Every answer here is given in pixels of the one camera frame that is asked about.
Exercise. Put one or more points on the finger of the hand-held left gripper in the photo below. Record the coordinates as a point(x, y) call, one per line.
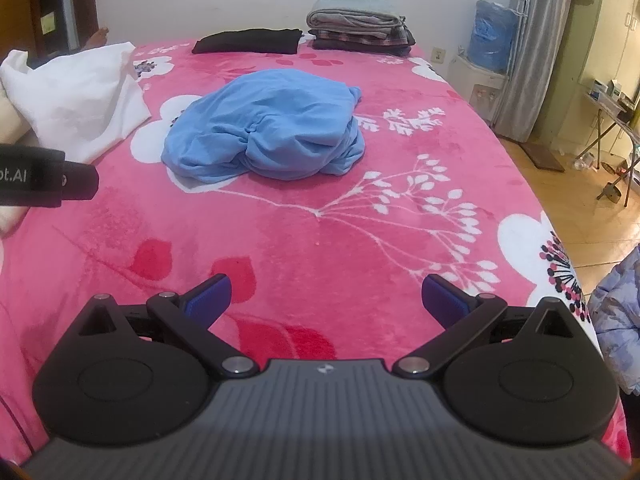
point(80, 182)

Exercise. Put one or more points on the grey curtain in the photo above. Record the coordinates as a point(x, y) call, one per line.
point(535, 50)

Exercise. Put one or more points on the yellow sticky note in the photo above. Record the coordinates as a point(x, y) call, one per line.
point(48, 23)

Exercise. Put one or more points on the pale yellow wardrobe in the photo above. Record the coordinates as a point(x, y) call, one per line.
point(615, 35)

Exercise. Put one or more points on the pink floral blanket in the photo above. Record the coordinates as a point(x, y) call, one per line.
point(350, 260)

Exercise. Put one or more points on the brown doormat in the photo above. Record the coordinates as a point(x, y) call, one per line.
point(542, 157)

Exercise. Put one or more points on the grey folded garment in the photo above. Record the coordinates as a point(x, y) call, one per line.
point(350, 21)

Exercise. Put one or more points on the white cloth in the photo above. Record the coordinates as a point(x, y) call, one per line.
point(75, 95)

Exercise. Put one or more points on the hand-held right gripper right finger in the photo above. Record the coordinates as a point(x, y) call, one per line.
point(442, 302)

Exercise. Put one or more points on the white water dispenser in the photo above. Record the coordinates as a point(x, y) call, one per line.
point(480, 85)

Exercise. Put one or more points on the brown wooden door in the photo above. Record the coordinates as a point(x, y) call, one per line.
point(36, 0)

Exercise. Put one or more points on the black folded garment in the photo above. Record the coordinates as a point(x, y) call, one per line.
point(247, 42)

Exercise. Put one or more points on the teal folded towel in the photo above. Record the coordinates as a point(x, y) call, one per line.
point(355, 4)

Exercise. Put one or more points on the folding table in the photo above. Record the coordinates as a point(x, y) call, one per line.
point(607, 104)

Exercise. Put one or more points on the wall outlet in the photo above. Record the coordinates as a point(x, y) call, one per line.
point(439, 55)

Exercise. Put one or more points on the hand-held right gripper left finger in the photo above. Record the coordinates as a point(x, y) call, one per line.
point(210, 302)

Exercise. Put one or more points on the blue t-shirt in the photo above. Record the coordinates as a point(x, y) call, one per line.
point(265, 125)

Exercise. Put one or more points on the blue water bottle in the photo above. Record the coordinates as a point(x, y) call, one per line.
point(495, 35)

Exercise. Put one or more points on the dark maroon folded garment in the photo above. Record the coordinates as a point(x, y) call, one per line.
point(360, 49)

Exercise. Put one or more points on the lavender quilted jacket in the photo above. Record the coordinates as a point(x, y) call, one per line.
point(617, 320)

